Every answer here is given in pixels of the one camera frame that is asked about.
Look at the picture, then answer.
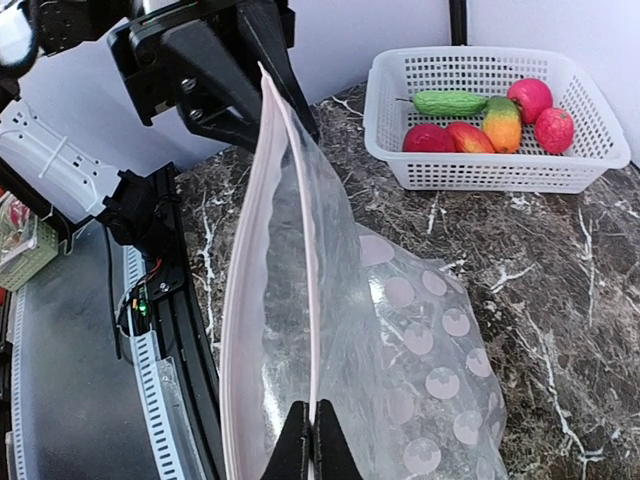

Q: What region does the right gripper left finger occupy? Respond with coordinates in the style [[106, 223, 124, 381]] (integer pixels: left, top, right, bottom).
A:
[[261, 401, 310, 480]]

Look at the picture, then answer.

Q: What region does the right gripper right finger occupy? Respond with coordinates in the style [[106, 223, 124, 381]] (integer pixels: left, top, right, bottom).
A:
[[312, 399, 363, 480]]

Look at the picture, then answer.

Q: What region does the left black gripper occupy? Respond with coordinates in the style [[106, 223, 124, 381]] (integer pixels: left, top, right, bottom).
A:
[[108, 1, 320, 152]]

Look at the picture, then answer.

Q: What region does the clear dotted zip top bag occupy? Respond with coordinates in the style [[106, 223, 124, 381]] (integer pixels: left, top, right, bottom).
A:
[[220, 75, 507, 479]]

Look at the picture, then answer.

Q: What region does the dark red toy fruit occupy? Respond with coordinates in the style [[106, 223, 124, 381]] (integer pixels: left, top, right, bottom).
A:
[[402, 123, 456, 153]]

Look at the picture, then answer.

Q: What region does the red orange toy mango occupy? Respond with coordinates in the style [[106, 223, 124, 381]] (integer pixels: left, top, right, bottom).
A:
[[445, 122, 495, 153]]

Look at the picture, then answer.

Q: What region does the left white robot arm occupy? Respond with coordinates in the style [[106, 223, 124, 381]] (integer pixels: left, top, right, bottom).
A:
[[1, 1, 318, 258]]

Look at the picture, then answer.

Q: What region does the white perforated plastic basket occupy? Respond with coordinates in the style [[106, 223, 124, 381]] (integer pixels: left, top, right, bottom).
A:
[[363, 46, 631, 194]]

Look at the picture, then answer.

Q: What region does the green toy cucumber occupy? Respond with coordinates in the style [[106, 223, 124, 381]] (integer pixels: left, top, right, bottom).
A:
[[398, 90, 488, 117]]

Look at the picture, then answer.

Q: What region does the green orange toy mango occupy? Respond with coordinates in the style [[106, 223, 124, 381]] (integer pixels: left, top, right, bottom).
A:
[[482, 96, 522, 154]]

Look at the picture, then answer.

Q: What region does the red toy apple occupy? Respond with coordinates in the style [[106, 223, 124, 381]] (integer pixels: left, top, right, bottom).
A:
[[507, 78, 553, 125]]

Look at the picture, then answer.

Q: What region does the green storage basket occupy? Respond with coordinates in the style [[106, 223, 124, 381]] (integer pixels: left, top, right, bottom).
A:
[[1, 192, 59, 292]]

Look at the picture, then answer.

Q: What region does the red toy orange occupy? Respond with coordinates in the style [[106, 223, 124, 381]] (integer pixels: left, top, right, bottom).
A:
[[534, 107, 575, 154]]

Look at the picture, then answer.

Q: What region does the white slotted cable duct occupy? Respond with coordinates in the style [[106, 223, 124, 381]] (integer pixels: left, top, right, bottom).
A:
[[6, 231, 189, 479]]

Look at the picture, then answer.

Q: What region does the black front frame rail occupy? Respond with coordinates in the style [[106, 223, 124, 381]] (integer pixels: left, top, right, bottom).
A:
[[145, 163, 226, 479]]

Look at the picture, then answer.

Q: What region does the left black frame post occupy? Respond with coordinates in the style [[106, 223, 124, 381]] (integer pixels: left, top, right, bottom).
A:
[[448, 0, 468, 46]]

